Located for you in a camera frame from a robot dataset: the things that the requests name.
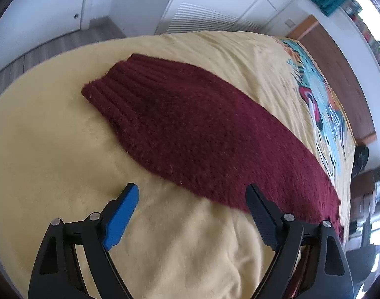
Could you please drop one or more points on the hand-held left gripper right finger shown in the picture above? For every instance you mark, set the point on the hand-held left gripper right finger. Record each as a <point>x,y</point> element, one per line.
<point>262,219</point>

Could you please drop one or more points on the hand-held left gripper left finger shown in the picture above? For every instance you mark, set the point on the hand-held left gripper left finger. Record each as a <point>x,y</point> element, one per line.
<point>121,216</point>

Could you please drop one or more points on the maroon knitted sweater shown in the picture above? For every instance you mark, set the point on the maroon knitted sweater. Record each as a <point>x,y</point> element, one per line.
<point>190,130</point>

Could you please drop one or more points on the yellow printed blanket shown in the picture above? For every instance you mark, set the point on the yellow printed blanket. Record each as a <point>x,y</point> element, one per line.
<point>53,137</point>

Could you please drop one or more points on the cluttered storage shelf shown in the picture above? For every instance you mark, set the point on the cluttered storage shelf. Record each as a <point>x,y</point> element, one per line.
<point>369,205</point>

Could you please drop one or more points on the black bag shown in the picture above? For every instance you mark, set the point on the black bag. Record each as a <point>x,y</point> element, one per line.
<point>360,159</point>

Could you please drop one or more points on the wooden headboard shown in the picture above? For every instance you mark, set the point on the wooden headboard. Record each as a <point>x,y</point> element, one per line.
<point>336,71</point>

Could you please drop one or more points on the window shelf with books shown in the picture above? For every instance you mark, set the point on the window shelf with books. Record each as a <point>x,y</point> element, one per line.
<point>369,31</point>

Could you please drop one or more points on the white door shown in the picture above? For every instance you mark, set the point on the white door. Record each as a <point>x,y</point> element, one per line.
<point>40,6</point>

